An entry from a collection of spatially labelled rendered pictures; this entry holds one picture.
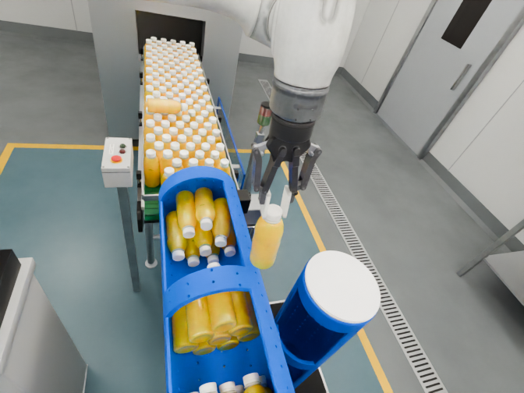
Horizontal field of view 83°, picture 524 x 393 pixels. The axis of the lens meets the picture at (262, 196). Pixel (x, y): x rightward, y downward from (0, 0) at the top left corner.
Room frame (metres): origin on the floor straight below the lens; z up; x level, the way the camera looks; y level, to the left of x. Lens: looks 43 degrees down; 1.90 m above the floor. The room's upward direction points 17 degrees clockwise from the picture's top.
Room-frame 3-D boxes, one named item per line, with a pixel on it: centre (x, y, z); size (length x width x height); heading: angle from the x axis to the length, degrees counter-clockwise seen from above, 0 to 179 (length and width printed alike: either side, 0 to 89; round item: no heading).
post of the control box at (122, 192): (0.86, 0.60, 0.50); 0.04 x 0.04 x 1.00; 27
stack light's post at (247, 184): (1.32, 0.10, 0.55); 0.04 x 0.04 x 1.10; 27
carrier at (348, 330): (0.63, -0.36, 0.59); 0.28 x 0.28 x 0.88
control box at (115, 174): (0.86, 0.60, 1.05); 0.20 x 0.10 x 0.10; 27
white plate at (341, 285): (0.63, -0.36, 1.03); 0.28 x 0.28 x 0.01
